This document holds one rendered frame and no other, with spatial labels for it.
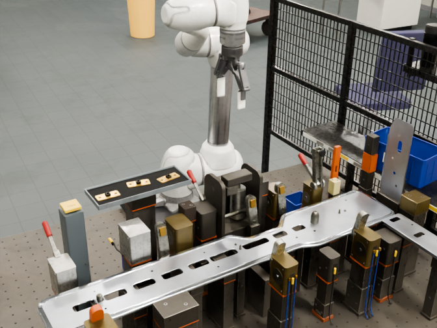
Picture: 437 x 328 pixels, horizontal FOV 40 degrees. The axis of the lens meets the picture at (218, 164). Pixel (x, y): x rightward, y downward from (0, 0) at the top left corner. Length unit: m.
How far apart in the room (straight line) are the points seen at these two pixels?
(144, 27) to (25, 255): 5.78
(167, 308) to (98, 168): 3.08
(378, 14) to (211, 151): 6.21
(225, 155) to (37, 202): 2.05
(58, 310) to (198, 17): 1.01
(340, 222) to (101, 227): 1.12
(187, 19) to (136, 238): 0.74
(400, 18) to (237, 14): 7.00
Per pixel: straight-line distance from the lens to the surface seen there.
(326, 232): 2.28
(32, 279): 2.59
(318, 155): 2.42
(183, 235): 2.14
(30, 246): 2.78
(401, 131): 2.44
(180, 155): 2.73
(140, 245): 2.07
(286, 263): 2.03
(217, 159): 2.77
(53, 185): 4.68
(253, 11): 8.33
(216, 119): 2.72
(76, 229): 2.16
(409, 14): 9.03
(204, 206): 2.24
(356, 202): 2.50
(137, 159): 4.95
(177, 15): 1.96
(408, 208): 2.48
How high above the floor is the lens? 2.26
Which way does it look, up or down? 28 degrees down
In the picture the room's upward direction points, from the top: 1 degrees clockwise
